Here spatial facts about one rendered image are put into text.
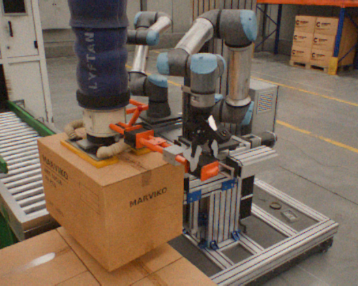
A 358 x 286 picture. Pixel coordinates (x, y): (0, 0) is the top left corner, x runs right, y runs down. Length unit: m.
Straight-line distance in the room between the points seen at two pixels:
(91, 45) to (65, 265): 1.01
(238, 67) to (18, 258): 1.35
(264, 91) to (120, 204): 1.10
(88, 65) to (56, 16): 9.33
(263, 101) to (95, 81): 1.04
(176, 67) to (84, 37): 0.43
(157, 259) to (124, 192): 0.51
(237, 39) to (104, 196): 0.79
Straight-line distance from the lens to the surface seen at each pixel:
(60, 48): 11.00
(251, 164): 1.82
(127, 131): 1.43
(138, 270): 1.77
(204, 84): 1.07
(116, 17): 1.47
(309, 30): 9.68
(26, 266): 1.91
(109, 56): 1.47
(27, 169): 2.84
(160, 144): 1.35
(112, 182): 1.37
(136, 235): 1.56
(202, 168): 1.13
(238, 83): 1.62
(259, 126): 2.18
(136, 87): 2.15
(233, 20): 1.50
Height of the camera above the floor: 1.72
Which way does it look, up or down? 23 degrees down
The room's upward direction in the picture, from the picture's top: 1 degrees clockwise
